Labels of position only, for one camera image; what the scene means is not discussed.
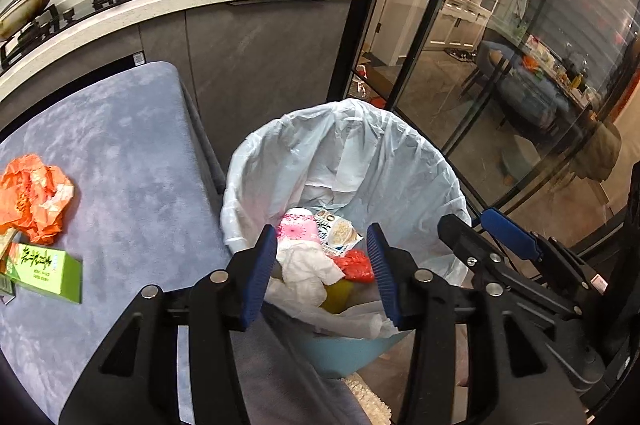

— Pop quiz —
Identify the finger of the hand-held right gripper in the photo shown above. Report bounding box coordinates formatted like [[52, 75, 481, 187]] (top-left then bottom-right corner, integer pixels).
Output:
[[480, 208, 608, 301], [437, 214, 586, 321]]

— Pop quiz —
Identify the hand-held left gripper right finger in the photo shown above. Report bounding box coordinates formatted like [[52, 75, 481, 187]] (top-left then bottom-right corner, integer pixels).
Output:
[[366, 222, 586, 425]]

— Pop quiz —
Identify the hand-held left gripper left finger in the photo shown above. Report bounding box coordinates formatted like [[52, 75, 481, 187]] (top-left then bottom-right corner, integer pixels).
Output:
[[59, 224, 279, 425]]

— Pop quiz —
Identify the orange plastic bag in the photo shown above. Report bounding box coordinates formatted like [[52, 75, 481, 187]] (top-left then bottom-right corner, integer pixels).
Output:
[[0, 154, 76, 246], [332, 249, 376, 283]]

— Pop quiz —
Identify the white tissue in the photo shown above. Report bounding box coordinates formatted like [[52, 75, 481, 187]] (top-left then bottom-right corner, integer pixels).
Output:
[[265, 240, 346, 308]]

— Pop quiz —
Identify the pink white packet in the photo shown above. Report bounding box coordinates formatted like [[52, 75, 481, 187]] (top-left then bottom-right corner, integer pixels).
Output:
[[277, 211, 321, 251]]

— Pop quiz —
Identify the white printed snack packet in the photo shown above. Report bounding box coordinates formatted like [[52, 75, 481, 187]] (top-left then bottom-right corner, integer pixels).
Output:
[[312, 210, 363, 258]]

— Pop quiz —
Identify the black trash bin with liner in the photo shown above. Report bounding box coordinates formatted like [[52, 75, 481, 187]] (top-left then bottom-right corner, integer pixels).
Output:
[[220, 99, 473, 341]]

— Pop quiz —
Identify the green cardboard box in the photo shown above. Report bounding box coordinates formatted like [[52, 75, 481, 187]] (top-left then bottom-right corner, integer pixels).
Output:
[[5, 241, 83, 305]]

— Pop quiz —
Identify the blue stool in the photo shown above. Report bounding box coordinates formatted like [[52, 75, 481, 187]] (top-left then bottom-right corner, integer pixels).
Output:
[[300, 322, 408, 378]]

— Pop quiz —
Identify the white fluffy rug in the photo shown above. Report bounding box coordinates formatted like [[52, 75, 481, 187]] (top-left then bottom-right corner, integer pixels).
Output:
[[345, 375, 396, 425]]

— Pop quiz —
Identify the glass sliding door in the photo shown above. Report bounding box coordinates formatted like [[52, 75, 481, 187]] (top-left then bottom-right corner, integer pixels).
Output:
[[350, 0, 640, 306]]

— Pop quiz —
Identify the cluttered dining table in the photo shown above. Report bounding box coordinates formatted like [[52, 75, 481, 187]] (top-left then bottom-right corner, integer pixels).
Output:
[[520, 35, 611, 106]]

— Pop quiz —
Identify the blue-grey plush mat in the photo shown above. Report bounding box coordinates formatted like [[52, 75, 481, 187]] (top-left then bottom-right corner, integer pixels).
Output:
[[0, 61, 391, 425]]

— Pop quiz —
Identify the grey kitchen cabinet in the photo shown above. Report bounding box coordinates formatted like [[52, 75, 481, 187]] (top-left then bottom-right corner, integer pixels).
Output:
[[0, 0, 353, 131]]

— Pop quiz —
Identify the wok with glass lid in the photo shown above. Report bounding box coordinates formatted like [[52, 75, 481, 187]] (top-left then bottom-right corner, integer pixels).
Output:
[[0, 0, 58, 41]]

